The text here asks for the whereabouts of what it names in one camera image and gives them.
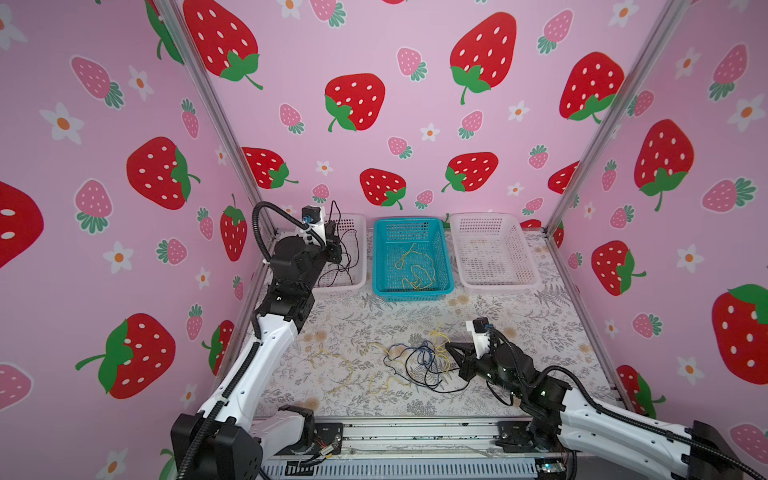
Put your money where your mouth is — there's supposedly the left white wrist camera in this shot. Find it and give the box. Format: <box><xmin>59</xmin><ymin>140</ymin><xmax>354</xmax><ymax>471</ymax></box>
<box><xmin>299</xmin><ymin>206</ymin><xmax>337</xmax><ymax>246</ymax></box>

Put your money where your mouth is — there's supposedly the aluminium corner post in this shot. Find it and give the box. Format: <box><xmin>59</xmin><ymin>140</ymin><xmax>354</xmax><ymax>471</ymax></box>
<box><xmin>156</xmin><ymin>1</ymin><xmax>263</xmax><ymax>204</ymax></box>
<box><xmin>543</xmin><ymin>0</ymin><xmax>691</xmax><ymax>240</ymax></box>

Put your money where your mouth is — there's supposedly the right aluminium corner post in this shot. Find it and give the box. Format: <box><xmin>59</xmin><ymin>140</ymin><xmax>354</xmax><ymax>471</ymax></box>
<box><xmin>543</xmin><ymin>0</ymin><xmax>691</xmax><ymax>240</ymax></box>

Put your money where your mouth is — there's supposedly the cable bundle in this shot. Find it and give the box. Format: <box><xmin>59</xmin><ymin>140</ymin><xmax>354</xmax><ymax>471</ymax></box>
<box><xmin>367</xmin><ymin>327</ymin><xmax>475</xmax><ymax>397</ymax></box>

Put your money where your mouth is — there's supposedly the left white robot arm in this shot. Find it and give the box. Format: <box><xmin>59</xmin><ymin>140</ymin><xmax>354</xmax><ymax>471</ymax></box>
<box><xmin>171</xmin><ymin>206</ymin><xmax>341</xmax><ymax>479</ymax></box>

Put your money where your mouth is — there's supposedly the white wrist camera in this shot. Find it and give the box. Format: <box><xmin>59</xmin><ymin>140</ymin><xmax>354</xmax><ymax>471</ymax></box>
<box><xmin>466</xmin><ymin>317</ymin><xmax>491</xmax><ymax>360</ymax></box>
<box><xmin>299</xmin><ymin>206</ymin><xmax>337</xmax><ymax>246</ymax></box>

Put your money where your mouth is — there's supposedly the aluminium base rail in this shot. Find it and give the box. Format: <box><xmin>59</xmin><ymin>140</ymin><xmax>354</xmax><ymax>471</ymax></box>
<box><xmin>179</xmin><ymin>416</ymin><xmax>661</xmax><ymax>480</ymax></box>

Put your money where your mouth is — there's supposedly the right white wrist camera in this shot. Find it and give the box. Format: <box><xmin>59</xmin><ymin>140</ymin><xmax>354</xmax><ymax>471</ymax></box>
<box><xmin>466</xmin><ymin>317</ymin><xmax>491</xmax><ymax>360</ymax></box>

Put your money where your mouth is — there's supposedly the black cable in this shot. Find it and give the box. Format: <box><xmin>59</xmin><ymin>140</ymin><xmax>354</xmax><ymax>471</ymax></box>
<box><xmin>316</xmin><ymin>200</ymin><xmax>362</xmax><ymax>288</ymax></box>

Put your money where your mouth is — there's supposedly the yellow cable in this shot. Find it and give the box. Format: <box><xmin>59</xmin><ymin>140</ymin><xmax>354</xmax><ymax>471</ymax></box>
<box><xmin>393</xmin><ymin>242</ymin><xmax>438</xmax><ymax>292</ymax></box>
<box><xmin>302</xmin><ymin>344</ymin><xmax>358</xmax><ymax>396</ymax></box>

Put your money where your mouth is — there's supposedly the white plastic basket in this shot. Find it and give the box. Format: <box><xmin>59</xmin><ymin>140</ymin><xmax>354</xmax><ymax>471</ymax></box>
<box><xmin>313</xmin><ymin>213</ymin><xmax>367</xmax><ymax>299</ymax></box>
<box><xmin>449</xmin><ymin>212</ymin><xmax>541</xmax><ymax>295</ymax></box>

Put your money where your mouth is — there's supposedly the left white plastic basket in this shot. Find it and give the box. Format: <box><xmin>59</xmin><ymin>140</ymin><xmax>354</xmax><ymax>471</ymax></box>
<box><xmin>313</xmin><ymin>213</ymin><xmax>367</xmax><ymax>299</ymax></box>

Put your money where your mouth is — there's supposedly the left aluminium corner post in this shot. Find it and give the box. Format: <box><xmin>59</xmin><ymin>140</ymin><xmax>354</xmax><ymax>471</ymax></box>
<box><xmin>156</xmin><ymin>1</ymin><xmax>263</xmax><ymax>204</ymax></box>

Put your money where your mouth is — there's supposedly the teal plastic basket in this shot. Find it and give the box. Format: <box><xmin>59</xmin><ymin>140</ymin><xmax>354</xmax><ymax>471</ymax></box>
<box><xmin>372</xmin><ymin>217</ymin><xmax>454</xmax><ymax>302</ymax></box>

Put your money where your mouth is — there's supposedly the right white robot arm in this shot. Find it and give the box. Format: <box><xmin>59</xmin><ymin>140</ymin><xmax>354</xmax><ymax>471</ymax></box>
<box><xmin>445</xmin><ymin>330</ymin><xmax>761</xmax><ymax>479</ymax></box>

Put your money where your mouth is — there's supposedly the right white plastic basket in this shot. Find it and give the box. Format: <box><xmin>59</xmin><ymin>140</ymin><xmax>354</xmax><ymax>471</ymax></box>
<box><xmin>449</xmin><ymin>212</ymin><xmax>541</xmax><ymax>295</ymax></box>

